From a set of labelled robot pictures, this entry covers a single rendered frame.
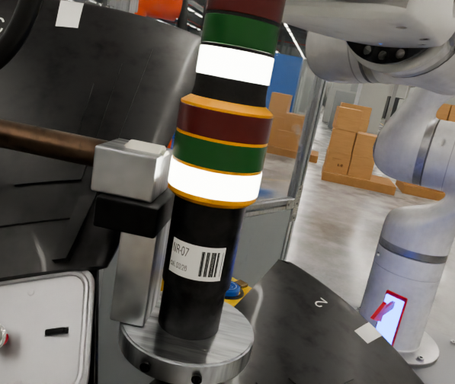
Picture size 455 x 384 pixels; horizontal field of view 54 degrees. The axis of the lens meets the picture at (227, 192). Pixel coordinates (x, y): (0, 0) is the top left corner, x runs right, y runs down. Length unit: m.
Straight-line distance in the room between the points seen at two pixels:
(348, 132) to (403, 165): 6.90
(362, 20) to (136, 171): 0.13
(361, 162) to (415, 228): 6.98
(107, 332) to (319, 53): 1.00
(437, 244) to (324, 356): 0.48
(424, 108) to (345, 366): 0.51
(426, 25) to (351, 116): 7.45
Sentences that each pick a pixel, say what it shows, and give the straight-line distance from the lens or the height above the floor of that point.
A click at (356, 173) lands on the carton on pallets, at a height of 0.21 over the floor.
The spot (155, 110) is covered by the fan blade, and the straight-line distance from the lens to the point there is 0.31.
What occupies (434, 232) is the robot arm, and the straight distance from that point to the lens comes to 0.83.
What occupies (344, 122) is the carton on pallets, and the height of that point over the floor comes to 1.00.
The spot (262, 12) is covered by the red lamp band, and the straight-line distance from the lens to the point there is 0.20.
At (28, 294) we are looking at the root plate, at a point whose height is 1.27.
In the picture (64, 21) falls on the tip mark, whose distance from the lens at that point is 0.38.
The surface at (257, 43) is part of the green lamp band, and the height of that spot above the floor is 1.41.
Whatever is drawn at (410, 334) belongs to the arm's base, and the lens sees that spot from 0.90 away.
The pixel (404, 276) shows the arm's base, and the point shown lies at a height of 1.12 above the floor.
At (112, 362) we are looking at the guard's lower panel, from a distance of 1.35.
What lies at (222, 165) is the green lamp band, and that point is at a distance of 0.19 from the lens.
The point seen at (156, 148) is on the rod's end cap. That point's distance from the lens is 0.21.
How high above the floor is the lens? 1.40
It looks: 14 degrees down
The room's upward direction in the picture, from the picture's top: 11 degrees clockwise
